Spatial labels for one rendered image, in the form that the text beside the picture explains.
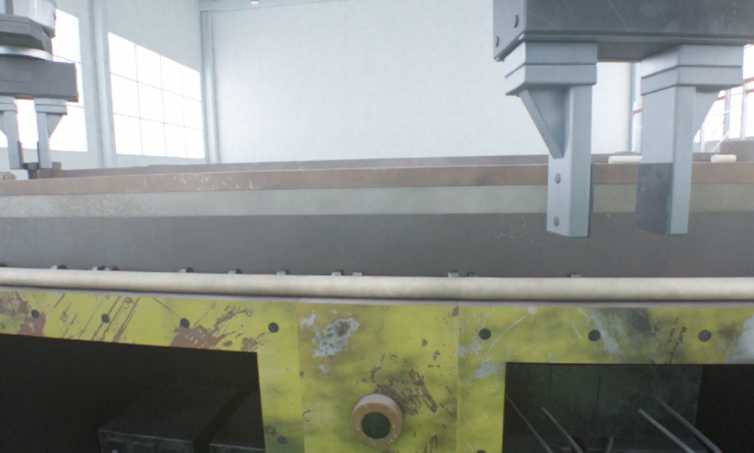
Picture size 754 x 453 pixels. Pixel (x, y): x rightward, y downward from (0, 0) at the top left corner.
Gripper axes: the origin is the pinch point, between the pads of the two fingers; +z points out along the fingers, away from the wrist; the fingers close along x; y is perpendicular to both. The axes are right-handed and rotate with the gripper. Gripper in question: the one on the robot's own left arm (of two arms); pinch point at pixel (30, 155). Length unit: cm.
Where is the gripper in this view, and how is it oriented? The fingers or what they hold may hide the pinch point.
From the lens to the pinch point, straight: 71.9
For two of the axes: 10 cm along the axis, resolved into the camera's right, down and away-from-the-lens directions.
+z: 0.2, 9.9, 1.2
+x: -7.9, 0.9, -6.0
